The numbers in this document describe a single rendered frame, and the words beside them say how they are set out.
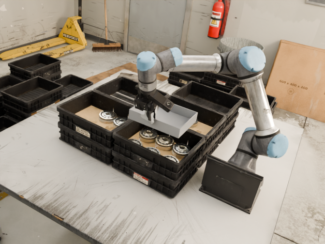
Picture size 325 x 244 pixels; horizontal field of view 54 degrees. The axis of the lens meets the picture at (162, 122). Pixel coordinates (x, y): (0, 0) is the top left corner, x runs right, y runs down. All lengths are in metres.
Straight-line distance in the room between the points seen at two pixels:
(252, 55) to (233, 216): 0.76
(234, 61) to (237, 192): 0.62
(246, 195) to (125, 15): 4.13
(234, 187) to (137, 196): 0.48
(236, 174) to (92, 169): 0.75
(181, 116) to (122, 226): 0.59
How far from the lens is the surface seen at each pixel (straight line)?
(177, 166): 1.49
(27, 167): 1.83
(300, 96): 4.41
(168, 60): 1.28
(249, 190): 1.61
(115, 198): 1.62
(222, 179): 1.62
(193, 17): 4.80
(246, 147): 1.67
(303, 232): 2.79
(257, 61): 1.48
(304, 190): 3.17
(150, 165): 1.59
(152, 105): 1.37
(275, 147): 1.56
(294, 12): 4.44
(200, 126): 1.99
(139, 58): 1.24
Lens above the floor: 1.86
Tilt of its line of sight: 32 degrees down
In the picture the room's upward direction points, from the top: 8 degrees clockwise
